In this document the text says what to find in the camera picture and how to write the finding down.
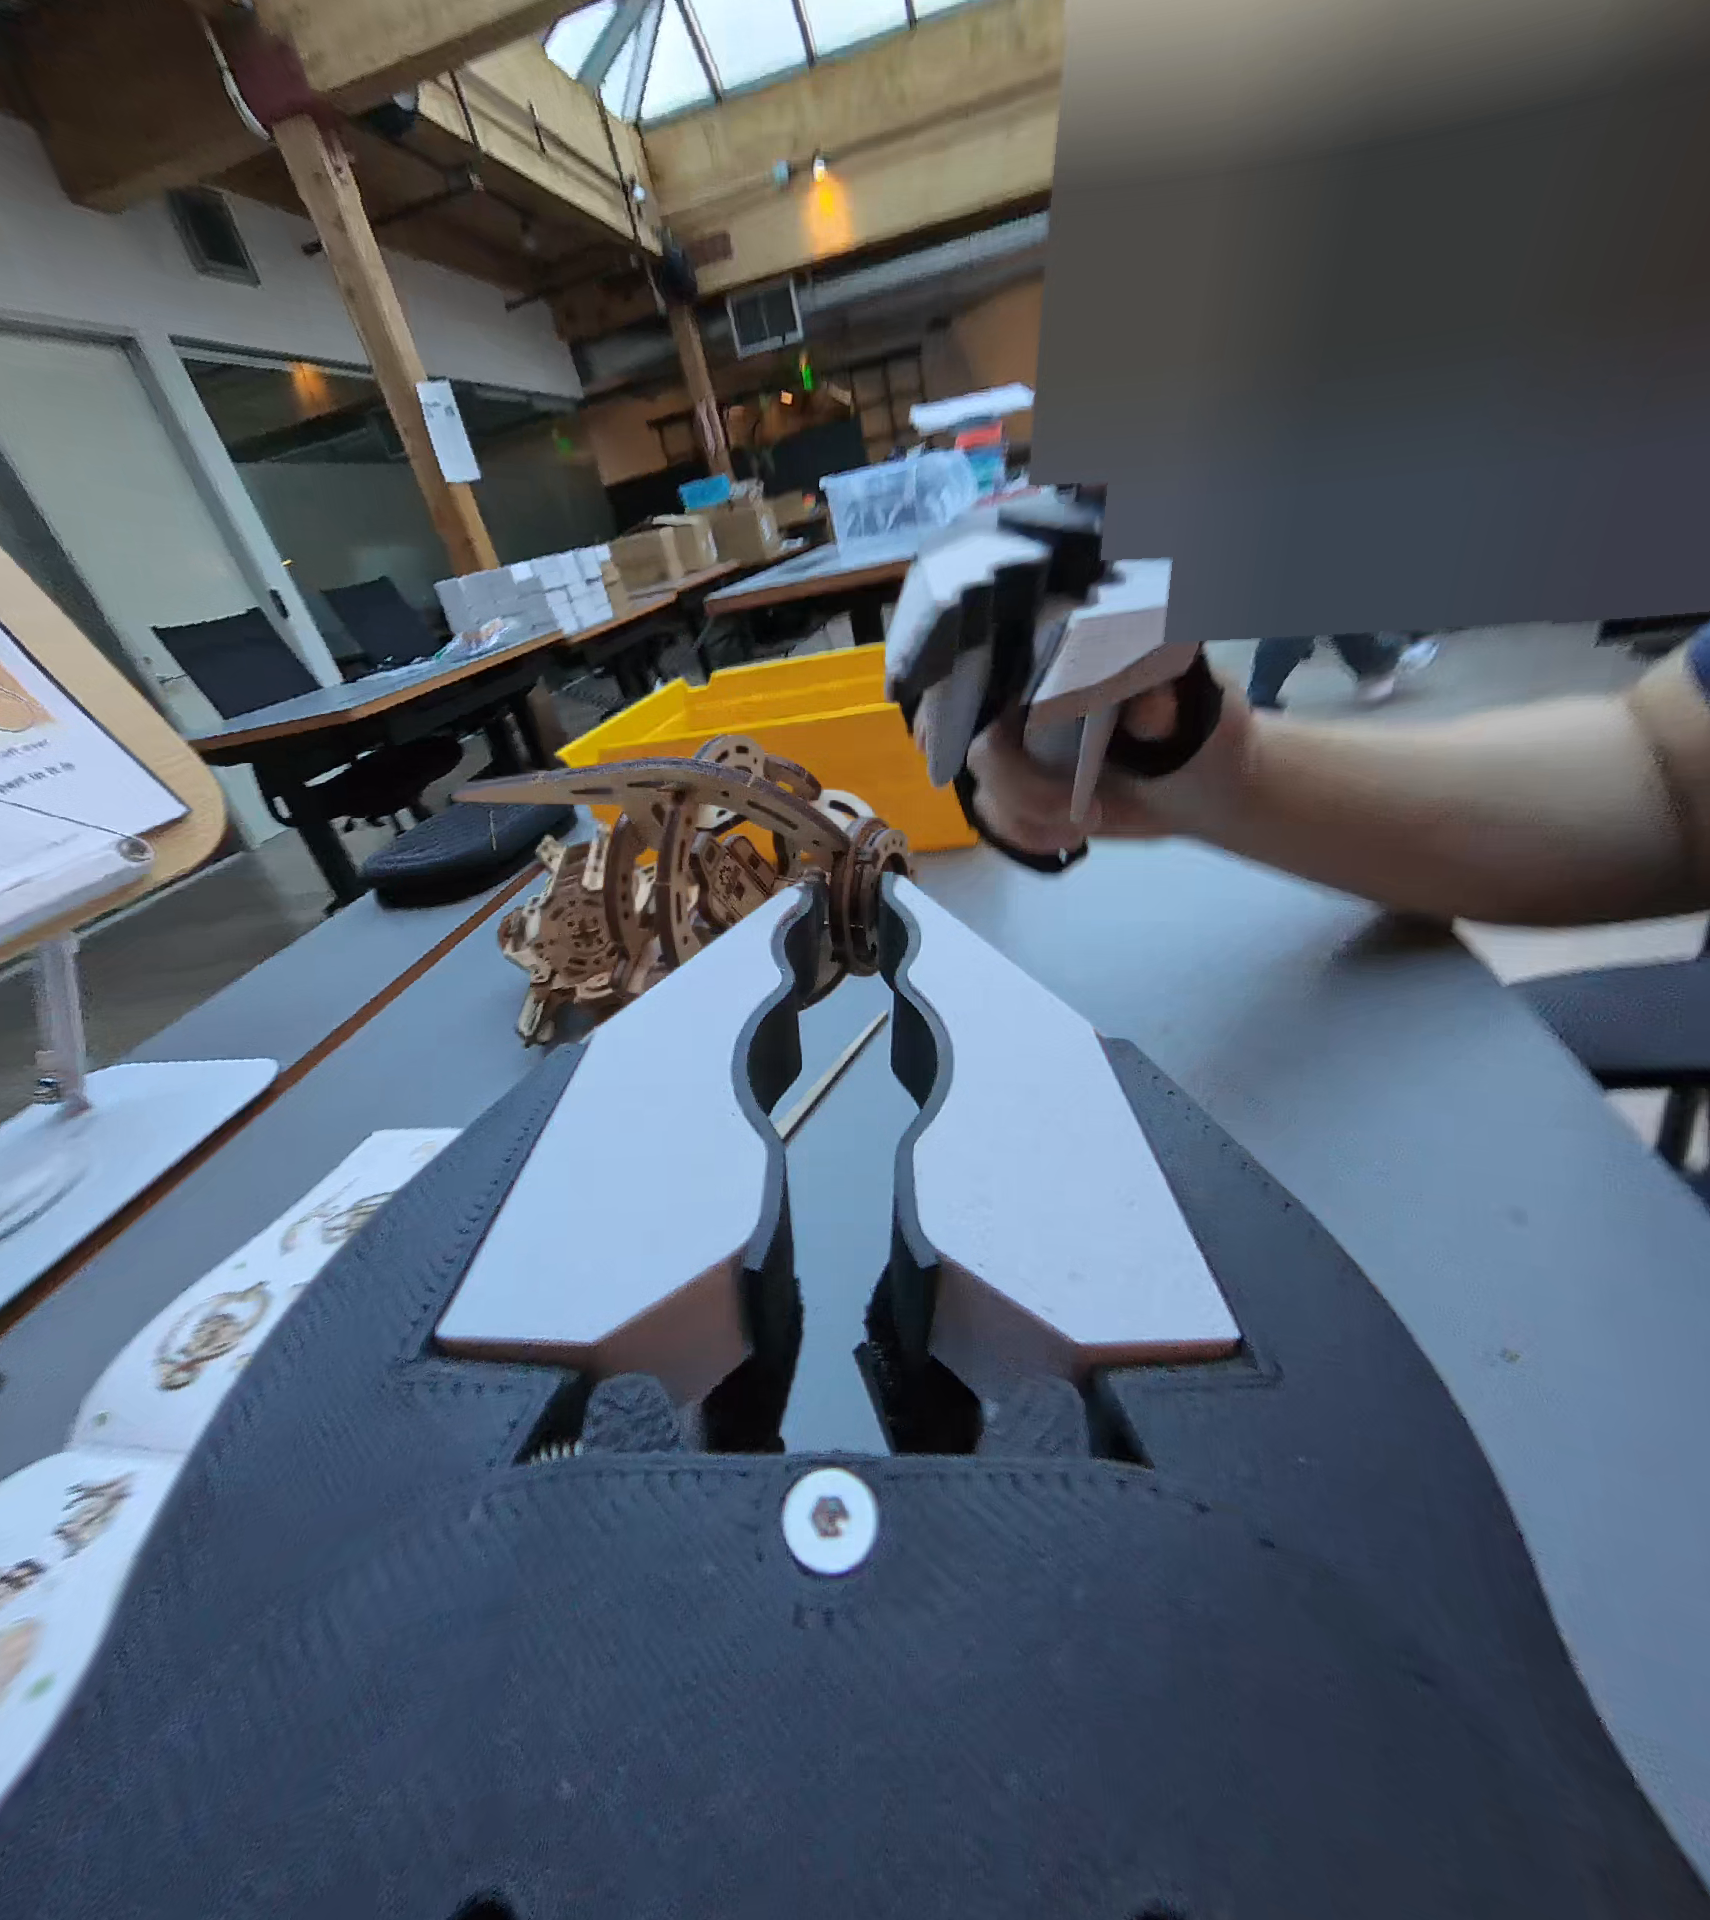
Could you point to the black mesh chair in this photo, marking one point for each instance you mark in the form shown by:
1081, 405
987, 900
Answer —
480, 856

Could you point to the paper notice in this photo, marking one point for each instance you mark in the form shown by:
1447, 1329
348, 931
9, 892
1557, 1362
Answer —
449, 431

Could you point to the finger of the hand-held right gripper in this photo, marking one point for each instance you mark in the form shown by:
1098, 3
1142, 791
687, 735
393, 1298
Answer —
944, 615
966, 728

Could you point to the wooden post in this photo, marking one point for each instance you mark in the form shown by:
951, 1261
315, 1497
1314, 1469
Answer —
388, 362

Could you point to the person's right forearm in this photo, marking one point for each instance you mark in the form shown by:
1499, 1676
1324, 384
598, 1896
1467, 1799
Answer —
1468, 794

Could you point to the cardboard box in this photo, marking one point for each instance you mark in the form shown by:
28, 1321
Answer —
662, 559
742, 531

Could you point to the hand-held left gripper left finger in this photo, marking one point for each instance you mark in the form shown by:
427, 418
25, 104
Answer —
613, 1199

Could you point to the black office chair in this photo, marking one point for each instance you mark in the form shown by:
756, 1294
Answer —
1665, 1018
384, 615
238, 652

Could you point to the wall vent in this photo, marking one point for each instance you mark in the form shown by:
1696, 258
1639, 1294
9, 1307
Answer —
763, 319

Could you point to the stack of white boxes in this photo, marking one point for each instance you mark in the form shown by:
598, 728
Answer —
526, 591

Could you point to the thin wooden stick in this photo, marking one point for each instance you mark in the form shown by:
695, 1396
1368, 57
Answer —
833, 1072

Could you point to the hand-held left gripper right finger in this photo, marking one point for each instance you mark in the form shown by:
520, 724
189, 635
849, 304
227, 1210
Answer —
1064, 1199

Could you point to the small wooden model assembly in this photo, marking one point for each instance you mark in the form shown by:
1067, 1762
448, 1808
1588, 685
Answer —
674, 780

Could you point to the person's right hand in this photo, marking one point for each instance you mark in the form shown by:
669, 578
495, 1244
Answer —
1168, 810

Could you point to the yellow plastic bin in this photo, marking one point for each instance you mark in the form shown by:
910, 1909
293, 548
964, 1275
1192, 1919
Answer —
794, 735

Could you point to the large wooden model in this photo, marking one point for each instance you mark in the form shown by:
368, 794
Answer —
569, 931

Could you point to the grey desk with wooden edge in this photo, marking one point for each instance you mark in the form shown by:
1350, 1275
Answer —
345, 698
812, 578

